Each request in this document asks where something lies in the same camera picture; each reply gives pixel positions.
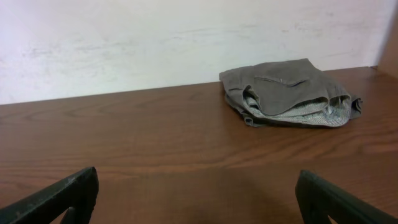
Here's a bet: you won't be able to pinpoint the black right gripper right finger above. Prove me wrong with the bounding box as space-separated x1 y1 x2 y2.
295 170 397 224

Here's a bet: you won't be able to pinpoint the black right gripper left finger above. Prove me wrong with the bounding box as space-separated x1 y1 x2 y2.
1 167 99 224

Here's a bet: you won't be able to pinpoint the folded grey shorts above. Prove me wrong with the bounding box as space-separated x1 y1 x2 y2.
219 58 363 128

